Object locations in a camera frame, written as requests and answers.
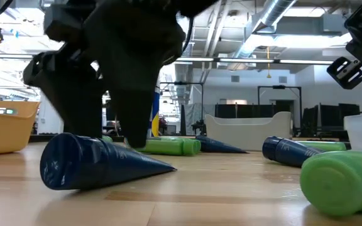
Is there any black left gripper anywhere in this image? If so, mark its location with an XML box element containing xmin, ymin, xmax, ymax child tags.
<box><xmin>43</xmin><ymin>0</ymin><xmax>219</xmax><ymax>149</ymax></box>

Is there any navy blue travel tube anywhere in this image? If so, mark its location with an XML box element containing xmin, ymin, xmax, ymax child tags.
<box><xmin>39</xmin><ymin>132</ymin><xmax>178</xmax><ymax>191</ymax></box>
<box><xmin>261</xmin><ymin>136</ymin><xmax>325</xmax><ymax>168</ymax></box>
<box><xmin>195</xmin><ymin>135</ymin><xmax>249</xmax><ymax>154</ymax></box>

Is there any white wipes canister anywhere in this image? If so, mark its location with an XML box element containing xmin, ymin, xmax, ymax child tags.
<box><xmin>149</xmin><ymin>84</ymin><xmax>162</xmax><ymax>138</ymax></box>

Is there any white building column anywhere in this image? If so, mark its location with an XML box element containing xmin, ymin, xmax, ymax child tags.
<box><xmin>38</xmin><ymin>94</ymin><xmax>64</xmax><ymax>134</ymax></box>

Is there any yellow plastic bin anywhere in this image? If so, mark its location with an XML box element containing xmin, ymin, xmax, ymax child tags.
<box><xmin>0</xmin><ymin>99</ymin><xmax>41</xmax><ymax>157</ymax></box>

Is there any black monitor row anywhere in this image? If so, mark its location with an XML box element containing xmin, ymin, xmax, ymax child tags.
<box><xmin>302</xmin><ymin>102</ymin><xmax>361</xmax><ymax>141</ymax></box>

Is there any black partition panel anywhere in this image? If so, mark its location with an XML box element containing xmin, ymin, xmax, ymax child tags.
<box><xmin>214</xmin><ymin>103</ymin><xmax>295</xmax><ymax>119</ymax></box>

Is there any rig LED light bar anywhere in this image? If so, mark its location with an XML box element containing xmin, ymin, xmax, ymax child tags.
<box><xmin>0</xmin><ymin>52</ymin><xmax>362</xmax><ymax>67</ymax></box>

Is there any grey plastic bin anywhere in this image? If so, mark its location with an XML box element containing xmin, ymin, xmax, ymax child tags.
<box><xmin>204</xmin><ymin>111</ymin><xmax>293</xmax><ymax>151</ymax></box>

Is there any black metal workstation frame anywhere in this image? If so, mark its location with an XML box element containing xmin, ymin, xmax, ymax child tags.
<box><xmin>160</xmin><ymin>80</ymin><xmax>204</xmax><ymax>136</ymax></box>
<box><xmin>257</xmin><ymin>84</ymin><xmax>303</xmax><ymax>126</ymax></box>

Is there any silver ventilation duct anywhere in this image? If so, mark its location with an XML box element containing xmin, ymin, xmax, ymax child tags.
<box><xmin>228</xmin><ymin>0</ymin><xmax>298</xmax><ymax>63</ymax></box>

